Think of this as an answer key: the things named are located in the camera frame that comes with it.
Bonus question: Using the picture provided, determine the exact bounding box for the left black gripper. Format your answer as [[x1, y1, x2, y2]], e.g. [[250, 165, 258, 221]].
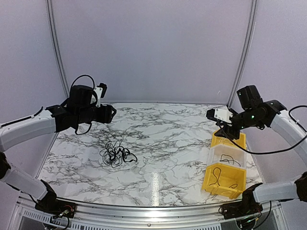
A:
[[76, 103, 116, 124]]

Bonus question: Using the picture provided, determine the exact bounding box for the far yellow storage bin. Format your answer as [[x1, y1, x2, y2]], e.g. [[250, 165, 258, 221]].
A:
[[211, 132, 247, 150]]

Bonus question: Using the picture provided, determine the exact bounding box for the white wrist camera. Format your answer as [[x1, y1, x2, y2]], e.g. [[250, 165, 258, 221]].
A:
[[206, 108, 233, 124], [91, 83, 107, 107]]

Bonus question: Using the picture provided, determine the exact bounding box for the black cable bundle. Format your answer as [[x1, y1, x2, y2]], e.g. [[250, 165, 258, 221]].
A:
[[99, 139, 138, 168]]

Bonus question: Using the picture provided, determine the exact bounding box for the aluminium front frame rail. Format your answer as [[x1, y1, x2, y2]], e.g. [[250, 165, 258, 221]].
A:
[[8, 194, 289, 230]]

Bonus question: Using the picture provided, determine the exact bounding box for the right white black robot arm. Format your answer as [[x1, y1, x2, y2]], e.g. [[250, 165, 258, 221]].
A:
[[206, 85, 307, 215]]

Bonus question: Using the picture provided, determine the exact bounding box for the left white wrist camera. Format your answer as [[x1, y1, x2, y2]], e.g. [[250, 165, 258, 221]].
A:
[[91, 83, 107, 107]]

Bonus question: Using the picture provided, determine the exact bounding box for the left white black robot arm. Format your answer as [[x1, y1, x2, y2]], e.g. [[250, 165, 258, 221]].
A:
[[0, 83, 117, 213]]

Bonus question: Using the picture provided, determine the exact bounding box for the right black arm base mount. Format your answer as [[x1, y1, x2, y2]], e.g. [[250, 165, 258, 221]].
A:
[[218, 200, 263, 219]]

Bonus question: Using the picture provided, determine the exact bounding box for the near yellow storage bin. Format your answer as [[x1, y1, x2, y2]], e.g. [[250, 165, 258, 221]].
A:
[[201, 163, 247, 199]]

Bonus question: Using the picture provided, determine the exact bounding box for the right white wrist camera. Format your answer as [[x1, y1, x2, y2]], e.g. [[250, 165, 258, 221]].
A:
[[206, 108, 233, 124]]

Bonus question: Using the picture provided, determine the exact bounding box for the yellow storage bin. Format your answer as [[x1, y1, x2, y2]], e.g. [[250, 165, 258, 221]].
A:
[[201, 163, 247, 199], [211, 132, 247, 150]]

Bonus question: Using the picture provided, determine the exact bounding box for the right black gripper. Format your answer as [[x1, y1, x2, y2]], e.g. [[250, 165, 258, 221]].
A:
[[214, 108, 262, 140]]

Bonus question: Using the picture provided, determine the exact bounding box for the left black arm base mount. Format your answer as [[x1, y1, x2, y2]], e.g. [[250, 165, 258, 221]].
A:
[[35, 200, 76, 218]]

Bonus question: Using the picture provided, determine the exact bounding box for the clear plastic storage bin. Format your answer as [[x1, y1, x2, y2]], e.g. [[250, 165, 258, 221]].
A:
[[207, 144, 247, 169]]

